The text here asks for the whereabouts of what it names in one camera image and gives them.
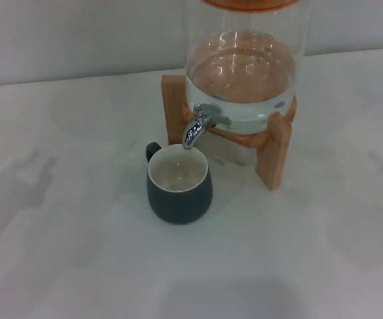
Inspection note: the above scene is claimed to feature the wooden dispenser stand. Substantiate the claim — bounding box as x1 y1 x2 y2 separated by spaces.
161 74 298 193

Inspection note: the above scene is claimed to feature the glass water dispenser jar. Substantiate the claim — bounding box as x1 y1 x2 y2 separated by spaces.
184 5 312 134

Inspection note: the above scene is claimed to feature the chrome dispenser faucet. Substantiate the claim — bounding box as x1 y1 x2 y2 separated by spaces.
182 103 233 151

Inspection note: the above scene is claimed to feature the dark grey ceramic cup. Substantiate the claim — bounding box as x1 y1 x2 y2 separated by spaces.
145 142 213 225

